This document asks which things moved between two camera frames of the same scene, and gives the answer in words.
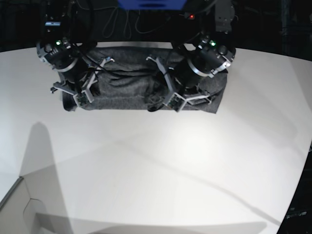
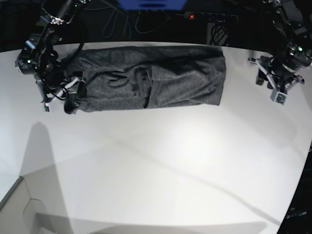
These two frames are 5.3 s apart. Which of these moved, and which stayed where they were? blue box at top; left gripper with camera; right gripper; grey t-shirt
Moved: left gripper with camera; right gripper
Stayed: grey t-shirt; blue box at top
